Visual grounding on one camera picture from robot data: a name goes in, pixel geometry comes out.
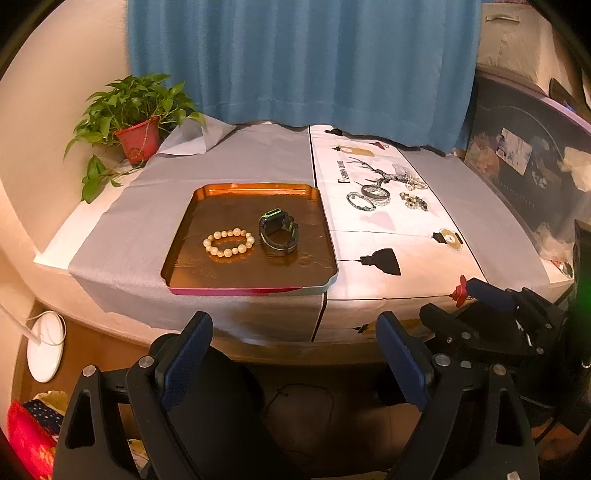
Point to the grey table cloth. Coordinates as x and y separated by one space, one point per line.
138 221

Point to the red patterned cloth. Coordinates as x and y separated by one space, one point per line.
27 438

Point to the clear plastic storage box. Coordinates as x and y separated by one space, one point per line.
508 194

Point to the blue curtain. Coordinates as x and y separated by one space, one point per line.
300 60

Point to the white printed table runner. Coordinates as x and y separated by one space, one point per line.
369 251

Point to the beige fabric storage bag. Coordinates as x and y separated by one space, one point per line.
512 50

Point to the white standing fan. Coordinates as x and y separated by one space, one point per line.
44 350

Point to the potted green plant red pot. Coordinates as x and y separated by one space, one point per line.
138 138

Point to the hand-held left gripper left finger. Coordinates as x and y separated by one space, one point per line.
187 369

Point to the black green smartwatch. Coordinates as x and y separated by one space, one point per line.
273 227

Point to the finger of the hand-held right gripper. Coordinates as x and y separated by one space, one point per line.
489 294
443 323

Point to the small red clip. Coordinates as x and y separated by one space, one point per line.
459 290

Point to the orange metal tray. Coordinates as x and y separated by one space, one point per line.
231 274

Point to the silver bangle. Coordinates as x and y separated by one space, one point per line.
371 194

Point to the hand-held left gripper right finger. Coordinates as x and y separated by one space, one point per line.
401 369

